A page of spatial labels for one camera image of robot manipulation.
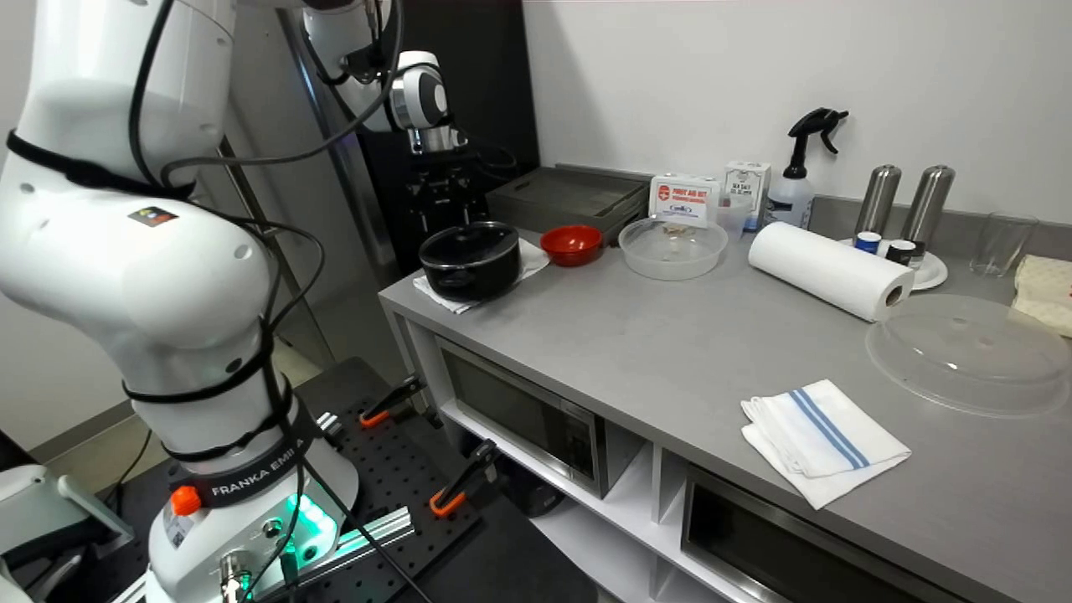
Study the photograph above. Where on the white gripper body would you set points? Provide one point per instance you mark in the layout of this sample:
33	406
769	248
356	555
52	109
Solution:
434	142

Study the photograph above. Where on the glass lid with black knob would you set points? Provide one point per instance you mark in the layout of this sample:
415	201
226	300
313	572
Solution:
485	247

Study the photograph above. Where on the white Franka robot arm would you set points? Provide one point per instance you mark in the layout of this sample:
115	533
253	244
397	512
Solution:
135	256

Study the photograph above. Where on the gray rectangular tray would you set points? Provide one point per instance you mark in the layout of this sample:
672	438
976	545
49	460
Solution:
572	200

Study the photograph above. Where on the red bowl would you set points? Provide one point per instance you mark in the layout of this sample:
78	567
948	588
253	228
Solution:
574	247

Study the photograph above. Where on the clear plastic bowl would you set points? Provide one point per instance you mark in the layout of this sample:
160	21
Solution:
672	254

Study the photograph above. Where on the white red box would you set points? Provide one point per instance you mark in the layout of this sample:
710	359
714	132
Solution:
686	201

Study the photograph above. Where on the black robot table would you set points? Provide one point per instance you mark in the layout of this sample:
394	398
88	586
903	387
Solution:
391	474

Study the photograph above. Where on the small white box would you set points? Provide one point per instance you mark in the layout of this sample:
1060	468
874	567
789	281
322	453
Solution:
745	196

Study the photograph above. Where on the spray bottle with black trigger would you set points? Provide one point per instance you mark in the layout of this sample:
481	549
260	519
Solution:
791	196

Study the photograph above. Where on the gray kitchen counter cabinet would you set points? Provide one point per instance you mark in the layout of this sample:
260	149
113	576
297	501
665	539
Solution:
657	492

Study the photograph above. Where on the white paper towel roll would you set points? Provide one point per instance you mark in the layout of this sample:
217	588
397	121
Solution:
821	270

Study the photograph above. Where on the orange stop button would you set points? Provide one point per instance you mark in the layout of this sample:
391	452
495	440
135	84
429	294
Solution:
186	501

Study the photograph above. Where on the small jar with blue band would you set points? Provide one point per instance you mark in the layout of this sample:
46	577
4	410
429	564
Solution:
868	244

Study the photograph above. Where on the steel shaker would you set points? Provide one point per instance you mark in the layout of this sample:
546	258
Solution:
874	201
927	206

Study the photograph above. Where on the folded white towel blue stripes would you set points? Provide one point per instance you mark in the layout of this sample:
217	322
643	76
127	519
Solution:
821	440

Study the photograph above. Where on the small jar with black band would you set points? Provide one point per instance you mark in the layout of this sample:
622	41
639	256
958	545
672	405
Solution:
903	248

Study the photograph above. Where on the white plate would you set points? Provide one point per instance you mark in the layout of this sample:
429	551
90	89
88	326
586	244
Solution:
930	274

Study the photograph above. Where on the clear plastic dome cover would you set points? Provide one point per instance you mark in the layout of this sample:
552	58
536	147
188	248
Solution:
967	352

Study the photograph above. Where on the yellow cloth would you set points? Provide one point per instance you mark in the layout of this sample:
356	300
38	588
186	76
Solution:
1042	294

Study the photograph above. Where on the aluminium rail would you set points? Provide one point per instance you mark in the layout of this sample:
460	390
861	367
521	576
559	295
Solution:
368	539

